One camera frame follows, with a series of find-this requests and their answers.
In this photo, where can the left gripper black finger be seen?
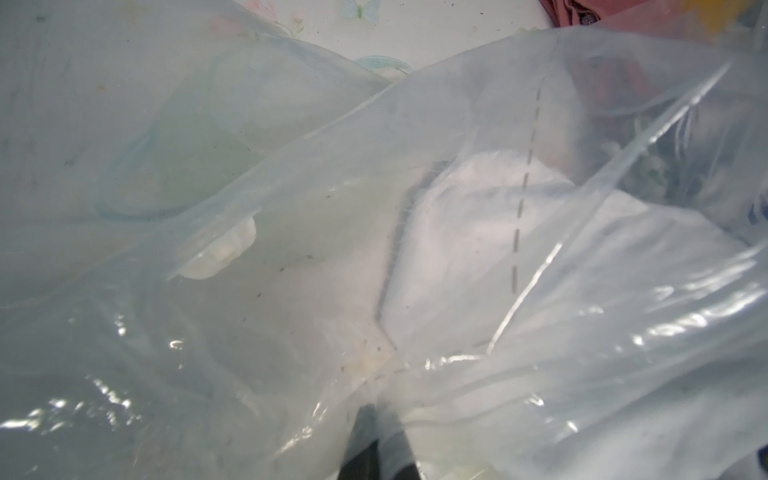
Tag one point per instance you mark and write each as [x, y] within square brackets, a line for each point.
[375, 450]

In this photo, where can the white garment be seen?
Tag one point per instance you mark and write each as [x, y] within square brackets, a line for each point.
[481, 213]

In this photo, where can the clear bag with striped clothes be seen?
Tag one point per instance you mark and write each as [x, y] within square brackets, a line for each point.
[544, 258]

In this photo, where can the red garment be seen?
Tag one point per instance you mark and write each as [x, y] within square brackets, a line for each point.
[637, 16]

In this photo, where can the clear vacuum bag with valve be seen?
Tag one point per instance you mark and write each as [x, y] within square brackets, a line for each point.
[118, 115]

